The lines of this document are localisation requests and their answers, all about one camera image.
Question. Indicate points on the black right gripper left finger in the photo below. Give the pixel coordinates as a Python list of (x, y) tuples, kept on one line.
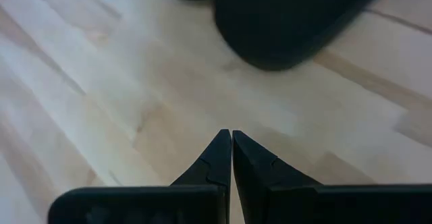
[(189, 203)]

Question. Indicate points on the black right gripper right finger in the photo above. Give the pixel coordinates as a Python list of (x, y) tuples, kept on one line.
[(287, 203)]

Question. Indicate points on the black rubber slide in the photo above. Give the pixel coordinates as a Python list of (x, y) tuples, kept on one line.
[(287, 25)]

